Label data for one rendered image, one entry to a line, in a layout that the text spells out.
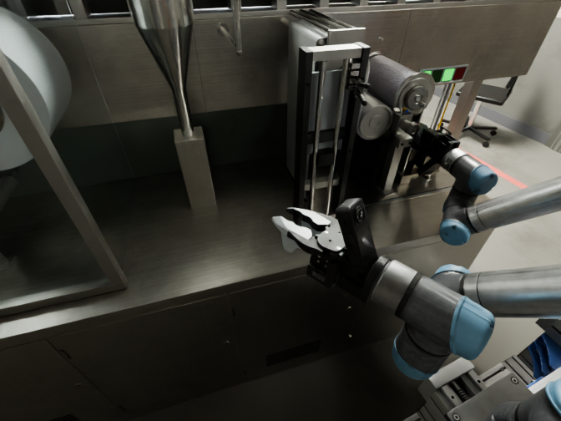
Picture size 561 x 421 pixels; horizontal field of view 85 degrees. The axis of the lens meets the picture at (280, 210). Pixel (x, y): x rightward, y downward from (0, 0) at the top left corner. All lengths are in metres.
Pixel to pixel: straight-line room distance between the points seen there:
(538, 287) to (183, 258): 0.83
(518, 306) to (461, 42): 1.24
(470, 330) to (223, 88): 1.05
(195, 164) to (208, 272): 0.35
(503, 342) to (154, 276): 1.82
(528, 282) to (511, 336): 1.63
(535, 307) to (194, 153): 0.88
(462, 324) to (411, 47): 1.19
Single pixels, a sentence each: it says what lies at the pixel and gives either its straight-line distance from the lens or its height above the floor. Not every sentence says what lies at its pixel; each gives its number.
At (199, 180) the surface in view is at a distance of 1.07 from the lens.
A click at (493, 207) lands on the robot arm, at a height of 1.12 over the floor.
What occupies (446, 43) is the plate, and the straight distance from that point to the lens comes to 1.59.
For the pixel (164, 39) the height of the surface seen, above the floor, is 1.45.
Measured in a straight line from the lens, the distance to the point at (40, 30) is 0.91.
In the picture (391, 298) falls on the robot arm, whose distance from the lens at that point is 0.49.
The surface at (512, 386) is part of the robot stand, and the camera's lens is 1.01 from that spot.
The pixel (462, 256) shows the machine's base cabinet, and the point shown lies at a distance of 1.42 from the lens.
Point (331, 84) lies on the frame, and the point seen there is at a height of 1.35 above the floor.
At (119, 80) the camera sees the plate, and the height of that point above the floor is 1.28.
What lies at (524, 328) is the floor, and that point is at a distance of 2.28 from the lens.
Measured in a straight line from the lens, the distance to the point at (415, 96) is 1.11.
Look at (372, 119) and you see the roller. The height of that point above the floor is 1.19.
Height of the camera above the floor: 1.62
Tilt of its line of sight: 41 degrees down
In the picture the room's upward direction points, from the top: straight up
